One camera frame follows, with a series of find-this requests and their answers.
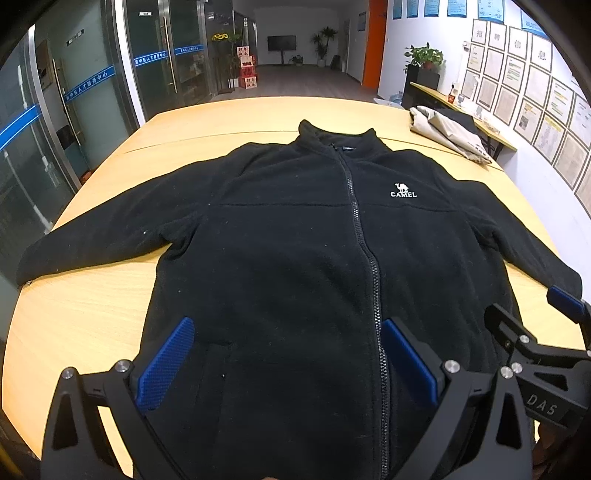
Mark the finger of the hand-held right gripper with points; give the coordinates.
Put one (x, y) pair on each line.
(567, 301)
(508, 328)

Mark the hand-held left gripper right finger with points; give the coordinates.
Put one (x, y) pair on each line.
(409, 364)

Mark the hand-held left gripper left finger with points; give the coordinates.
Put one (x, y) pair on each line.
(165, 364)

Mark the black fleece zip jacket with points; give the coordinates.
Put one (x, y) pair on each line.
(286, 254)

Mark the beige jacket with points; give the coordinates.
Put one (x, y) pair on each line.
(433, 127)

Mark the narrow wooden side shelf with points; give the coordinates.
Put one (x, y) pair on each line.
(444, 95)

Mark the glass partition with blue stripe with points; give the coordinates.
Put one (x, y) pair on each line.
(23, 161)

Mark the black door lock box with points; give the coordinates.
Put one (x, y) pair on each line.
(66, 137)

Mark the black planter cabinet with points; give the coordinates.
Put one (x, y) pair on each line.
(418, 87)

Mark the glass door with blue stripe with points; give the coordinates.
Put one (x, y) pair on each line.
(152, 50)
(97, 106)

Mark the potted leafy green plant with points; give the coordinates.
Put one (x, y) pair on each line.
(425, 56)

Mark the stack of red boxes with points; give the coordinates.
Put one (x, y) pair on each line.
(247, 71)

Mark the small potted plant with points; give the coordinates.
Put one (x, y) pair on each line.
(296, 59)

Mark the potted sunflower plant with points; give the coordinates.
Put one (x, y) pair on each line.
(225, 41)

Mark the tall potted palm plant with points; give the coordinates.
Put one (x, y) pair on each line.
(325, 42)

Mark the black television screen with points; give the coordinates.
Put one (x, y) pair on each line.
(281, 43)

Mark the wall of framed notices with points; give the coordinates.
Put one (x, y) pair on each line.
(531, 87)

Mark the blue wall poster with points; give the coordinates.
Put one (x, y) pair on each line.
(489, 10)
(534, 24)
(432, 7)

